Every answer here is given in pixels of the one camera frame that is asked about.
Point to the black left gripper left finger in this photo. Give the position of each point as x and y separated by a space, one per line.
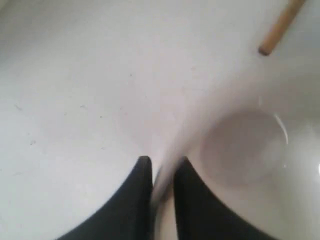
126 216

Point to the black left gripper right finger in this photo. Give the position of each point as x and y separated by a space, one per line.
200 215

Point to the white plastic bowl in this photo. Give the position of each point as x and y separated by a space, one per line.
254 140

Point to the dark wooden chopstick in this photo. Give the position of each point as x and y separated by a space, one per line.
279 28

